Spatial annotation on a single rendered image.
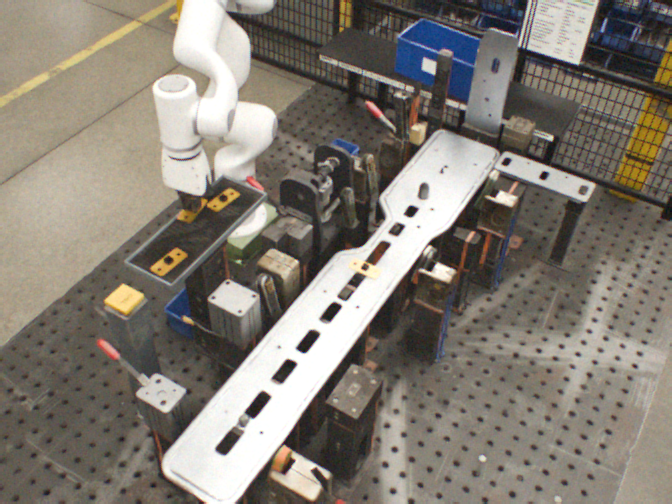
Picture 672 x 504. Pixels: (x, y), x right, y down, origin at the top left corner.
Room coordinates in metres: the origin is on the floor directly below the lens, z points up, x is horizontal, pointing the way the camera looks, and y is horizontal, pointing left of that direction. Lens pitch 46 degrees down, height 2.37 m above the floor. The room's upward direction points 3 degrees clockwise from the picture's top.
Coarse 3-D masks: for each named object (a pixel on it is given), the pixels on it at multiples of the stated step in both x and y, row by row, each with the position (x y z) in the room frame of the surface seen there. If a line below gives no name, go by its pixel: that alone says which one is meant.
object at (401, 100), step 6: (402, 90) 1.78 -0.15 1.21; (396, 96) 1.75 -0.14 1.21; (402, 96) 1.76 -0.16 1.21; (408, 96) 1.74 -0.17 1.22; (396, 102) 1.75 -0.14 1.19; (402, 102) 1.77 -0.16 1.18; (408, 102) 1.73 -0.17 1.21; (396, 108) 1.75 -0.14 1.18; (402, 108) 1.76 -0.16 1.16; (396, 114) 1.74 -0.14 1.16; (402, 114) 1.75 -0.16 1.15; (396, 120) 1.74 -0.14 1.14; (402, 120) 1.75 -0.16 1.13; (396, 126) 1.74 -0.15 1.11; (402, 126) 1.74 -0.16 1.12; (396, 132) 1.74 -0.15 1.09; (402, 132) 1.74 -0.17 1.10; (396, 138) 1.74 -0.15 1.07; (402, 138) 1.73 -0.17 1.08
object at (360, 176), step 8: (360, 160) 1.63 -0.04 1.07; (360, 168) 1.62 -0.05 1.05; (360, 176) 1.59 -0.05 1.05; (360, 184) 1.59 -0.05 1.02; (360, 192) 1.58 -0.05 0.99; (360, 200) 1.59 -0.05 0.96; (368, 200) 1.61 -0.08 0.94; (360, 208) 1.59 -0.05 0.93; (368, 208) 1.61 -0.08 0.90; (360, 216) 1.59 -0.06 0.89; (368, 216) 1.62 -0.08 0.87; (360, 224) 1.59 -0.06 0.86; (360, 232) 1.59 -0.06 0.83; (360, 240) 1.58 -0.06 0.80
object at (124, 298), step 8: (120, 288) 1.03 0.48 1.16; (128, 288) 1.03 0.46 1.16; (112, 296) 1.01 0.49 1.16; (120, 296) 1.01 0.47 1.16; (128, 296) 1.01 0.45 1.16; (136, 296) 1.01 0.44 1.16; (112, 304) 0.99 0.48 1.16; (120, 304) 0.99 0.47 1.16; (128, 304) 0.99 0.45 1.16; (136, 304) 1.00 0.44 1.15
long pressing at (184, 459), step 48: (432, 144) 1.82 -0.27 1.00; (480, 144) 1.83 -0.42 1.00; (384, 192) 1.58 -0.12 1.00; (432, 192) 1.59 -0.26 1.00; (384, 240) 1.38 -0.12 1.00; (336, 288) 1.20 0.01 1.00; (384, 288) 1.21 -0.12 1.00; (288, 336) 1.05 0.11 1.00; (336, 336) 1.05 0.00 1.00; (240, 384) 0.91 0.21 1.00; (288, 384) 0.91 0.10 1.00; (192, 432) 0.78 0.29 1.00; (288, 432) 0.80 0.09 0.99; (192, 480) 0.67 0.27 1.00; (240, 480) 0.68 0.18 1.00
